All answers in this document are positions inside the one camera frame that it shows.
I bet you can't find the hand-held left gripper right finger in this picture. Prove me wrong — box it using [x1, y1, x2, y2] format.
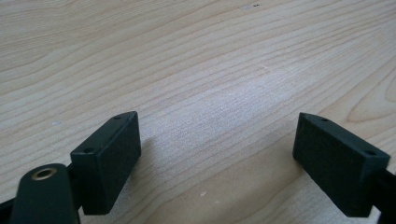
[291, 112, 391, 218]

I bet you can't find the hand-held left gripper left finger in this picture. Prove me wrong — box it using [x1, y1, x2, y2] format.
[69, 110, 142, 217]

